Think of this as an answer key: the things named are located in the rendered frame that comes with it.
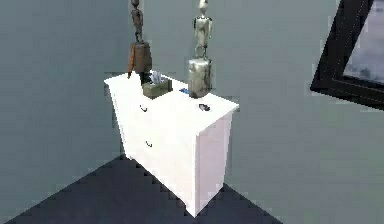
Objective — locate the white chest of drawers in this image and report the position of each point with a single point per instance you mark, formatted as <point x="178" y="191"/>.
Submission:
<point x="173" y="140"/>

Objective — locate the small black grey object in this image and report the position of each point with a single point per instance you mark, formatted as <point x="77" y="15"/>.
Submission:
<point x="204" y="107"/>

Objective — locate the brown figure statue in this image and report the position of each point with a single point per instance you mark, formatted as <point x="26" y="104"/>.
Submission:
<point x="140" y="56"/>

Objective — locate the black framed wall picture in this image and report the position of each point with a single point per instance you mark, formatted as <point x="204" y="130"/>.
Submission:
<point x="346" y="60"/>

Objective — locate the pale silver figure statue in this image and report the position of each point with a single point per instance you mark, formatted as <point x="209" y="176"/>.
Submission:
<point x="200" y="73"/>

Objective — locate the olive green tissue box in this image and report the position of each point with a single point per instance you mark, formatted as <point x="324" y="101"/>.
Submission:
<point x="156" y="88"/>

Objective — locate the small blue flat object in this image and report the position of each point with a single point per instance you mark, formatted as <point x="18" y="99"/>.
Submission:
<point x="183" y="90"/>

